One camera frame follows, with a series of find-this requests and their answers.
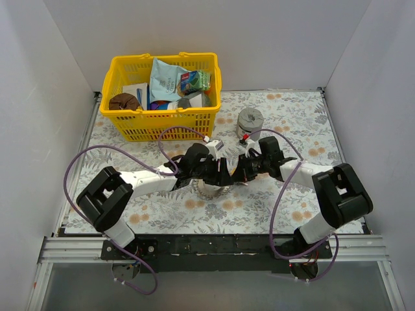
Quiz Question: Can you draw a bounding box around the purple cable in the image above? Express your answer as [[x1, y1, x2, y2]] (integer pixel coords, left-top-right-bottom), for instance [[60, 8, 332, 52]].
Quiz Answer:
[[63, 125, 210, 295], [239, 128, 340, 282]]

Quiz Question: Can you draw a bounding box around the blue green sponge pack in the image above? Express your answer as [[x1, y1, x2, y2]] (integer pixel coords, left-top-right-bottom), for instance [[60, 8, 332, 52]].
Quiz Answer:
[[180, 70, 211, 95]]

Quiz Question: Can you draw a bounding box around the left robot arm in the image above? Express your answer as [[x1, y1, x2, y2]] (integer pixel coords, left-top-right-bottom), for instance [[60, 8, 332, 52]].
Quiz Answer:
[[76, 140, 232, 259]]

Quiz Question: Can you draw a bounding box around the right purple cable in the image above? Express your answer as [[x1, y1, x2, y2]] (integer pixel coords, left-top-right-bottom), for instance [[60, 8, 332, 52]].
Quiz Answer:
[[239, 128, 340, 282]]

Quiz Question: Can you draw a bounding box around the white blue box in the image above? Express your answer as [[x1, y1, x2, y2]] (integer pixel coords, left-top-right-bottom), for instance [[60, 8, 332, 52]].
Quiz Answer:
[[123, 83, 149, 110]]

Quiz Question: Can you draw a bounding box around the floral table mat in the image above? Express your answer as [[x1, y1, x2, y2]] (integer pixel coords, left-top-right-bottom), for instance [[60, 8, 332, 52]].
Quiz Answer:
[[76, 91, 342, 234]]

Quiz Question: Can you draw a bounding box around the metal key organiser ring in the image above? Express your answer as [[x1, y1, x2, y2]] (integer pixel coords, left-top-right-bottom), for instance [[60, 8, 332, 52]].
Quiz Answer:
[[193, 179, 230, 202]]

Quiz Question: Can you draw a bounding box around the light blue chips bag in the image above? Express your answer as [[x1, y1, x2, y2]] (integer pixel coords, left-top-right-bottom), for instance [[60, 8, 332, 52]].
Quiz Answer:
[[149, 58, 189, 103]]

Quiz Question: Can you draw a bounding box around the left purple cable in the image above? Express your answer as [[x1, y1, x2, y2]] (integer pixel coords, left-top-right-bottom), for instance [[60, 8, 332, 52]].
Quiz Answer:
[[63, 125, 210, 295]]

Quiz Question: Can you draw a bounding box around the yellow plastic shopping basket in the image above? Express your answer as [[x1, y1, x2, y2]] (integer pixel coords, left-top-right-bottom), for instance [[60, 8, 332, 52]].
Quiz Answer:
[[100, 52, 222, 142]]

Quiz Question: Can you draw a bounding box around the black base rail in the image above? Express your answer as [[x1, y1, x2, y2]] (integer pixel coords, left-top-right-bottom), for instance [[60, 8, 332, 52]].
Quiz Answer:
[[100, 231, 331, 275]]

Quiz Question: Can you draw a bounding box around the brown round pouch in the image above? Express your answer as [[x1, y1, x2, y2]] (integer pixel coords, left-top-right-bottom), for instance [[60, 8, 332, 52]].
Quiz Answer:
[[108, 93, 141, 111]]

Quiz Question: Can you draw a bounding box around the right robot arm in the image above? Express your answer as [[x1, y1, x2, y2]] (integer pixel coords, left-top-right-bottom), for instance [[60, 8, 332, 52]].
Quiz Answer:
[[231, 135, 374, 259]]

